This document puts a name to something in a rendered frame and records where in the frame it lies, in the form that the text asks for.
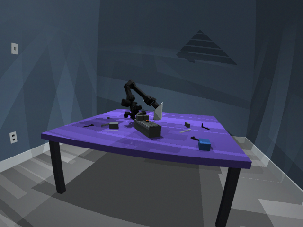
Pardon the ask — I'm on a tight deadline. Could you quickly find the blue cube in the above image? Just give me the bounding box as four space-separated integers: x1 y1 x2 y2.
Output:
198 138 211 151

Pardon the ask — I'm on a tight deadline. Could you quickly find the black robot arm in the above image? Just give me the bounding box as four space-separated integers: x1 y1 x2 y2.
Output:
121 80 159 112

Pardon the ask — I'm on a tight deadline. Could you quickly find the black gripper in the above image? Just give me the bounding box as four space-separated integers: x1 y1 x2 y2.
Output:
124 106 146 120

